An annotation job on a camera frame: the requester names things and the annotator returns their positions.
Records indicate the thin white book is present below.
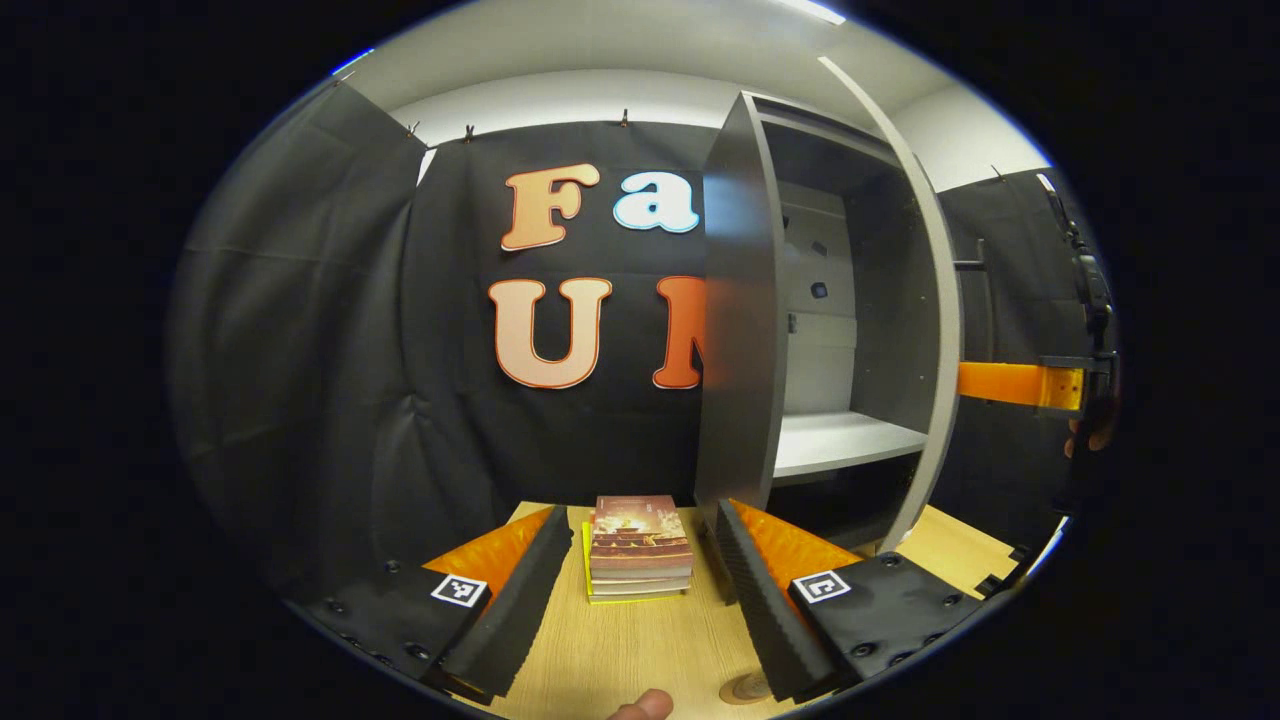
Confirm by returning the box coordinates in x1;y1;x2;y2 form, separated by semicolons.
590;575;693;597

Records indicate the black door handle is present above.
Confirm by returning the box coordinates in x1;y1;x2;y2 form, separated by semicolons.
953;238;993;366

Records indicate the round brown coaster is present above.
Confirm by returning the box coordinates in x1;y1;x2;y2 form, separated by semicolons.
720;672;776;706

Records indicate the black table clamp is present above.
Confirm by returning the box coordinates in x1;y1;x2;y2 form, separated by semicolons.
975;545;1033;601

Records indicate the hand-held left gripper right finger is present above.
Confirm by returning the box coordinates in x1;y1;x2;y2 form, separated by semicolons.
714;498;986;703

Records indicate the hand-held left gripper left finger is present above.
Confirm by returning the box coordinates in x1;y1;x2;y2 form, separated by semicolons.
300;505;573;706

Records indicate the black backdrop cloth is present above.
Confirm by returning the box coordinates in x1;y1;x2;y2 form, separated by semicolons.
168;80;1111;601

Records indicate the white cabinet shelf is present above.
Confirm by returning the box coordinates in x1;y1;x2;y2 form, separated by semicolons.
772;410;929;479

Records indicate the dark grey cabinet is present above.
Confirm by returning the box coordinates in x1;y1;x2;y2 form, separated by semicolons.
693;90;931;551

